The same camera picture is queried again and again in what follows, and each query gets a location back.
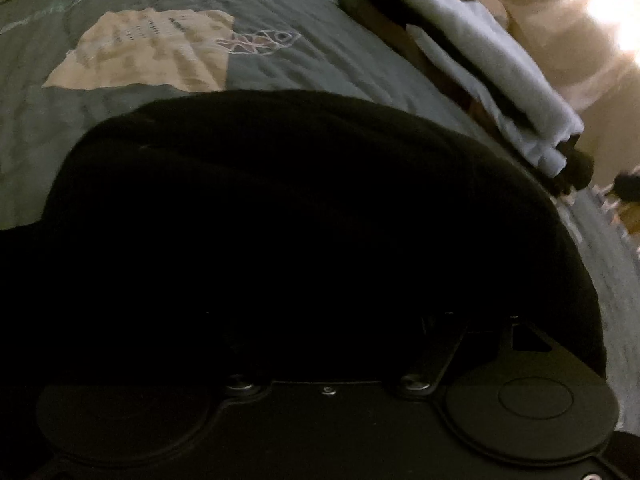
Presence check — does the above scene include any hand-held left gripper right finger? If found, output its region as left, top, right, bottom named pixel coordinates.
left=400, top=312, right=598, bottom=396

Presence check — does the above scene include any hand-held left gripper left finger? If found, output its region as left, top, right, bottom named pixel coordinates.
left=220, top=360, right=263, bottom=398

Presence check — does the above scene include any black garment with pale label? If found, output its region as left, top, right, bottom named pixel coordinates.
left=0, top=89, right=608, bottom=392

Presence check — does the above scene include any reddish brown folded garment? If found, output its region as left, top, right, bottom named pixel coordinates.
left=370, top=5, right=507, bottom=132

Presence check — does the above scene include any grey patchwork quilt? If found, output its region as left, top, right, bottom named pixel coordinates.
left=0, top=0, right=640, bottom=411

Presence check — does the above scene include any beige curtain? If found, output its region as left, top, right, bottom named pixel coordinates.
left=450, top=0, right=640, bottom=177

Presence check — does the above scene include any dark olive folded garment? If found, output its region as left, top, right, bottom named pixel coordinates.
left=337, top=0, right=383, bottom=23

